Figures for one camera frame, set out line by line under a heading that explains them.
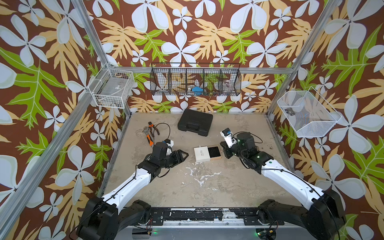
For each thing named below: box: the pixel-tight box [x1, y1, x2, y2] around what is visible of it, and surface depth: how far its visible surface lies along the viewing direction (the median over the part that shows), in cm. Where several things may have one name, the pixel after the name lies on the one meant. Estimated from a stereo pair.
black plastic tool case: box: [177, 108, 214, 137], surface depth 110 cm
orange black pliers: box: [148, 121, 160, 138], surface depth 113 cm
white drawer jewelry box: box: [193, 145, 222, 163], surface depth 95 cm
